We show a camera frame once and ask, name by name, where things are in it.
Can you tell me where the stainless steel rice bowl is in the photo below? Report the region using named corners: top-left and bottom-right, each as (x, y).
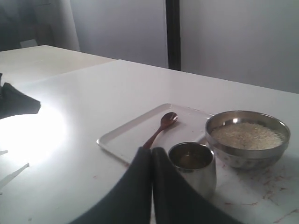
top-left (205, 111), bottom-right (291, 170)

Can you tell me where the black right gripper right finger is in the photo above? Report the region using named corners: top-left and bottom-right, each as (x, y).
top-left (152, 147), bottom-right (240, 224)

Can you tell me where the stainless steel cup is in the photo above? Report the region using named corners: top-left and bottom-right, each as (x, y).
top-left (168, 142), bottom-right (217, 199)

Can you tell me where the white rectangular plastic tray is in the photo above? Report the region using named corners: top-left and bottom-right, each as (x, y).
top-left (97, 104), bottom-right (212, 164)

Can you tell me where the uncooked white rice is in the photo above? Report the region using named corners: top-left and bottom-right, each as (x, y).
top-left (211, 123), bottom-right (283, 150)

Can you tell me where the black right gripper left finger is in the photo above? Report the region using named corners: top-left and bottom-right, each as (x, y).
top-left (72, 147), bottom-right (152, 224)

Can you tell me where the brown wooden spoon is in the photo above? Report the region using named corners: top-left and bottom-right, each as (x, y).
top-left (143, 112), bottom-right (178, 149)

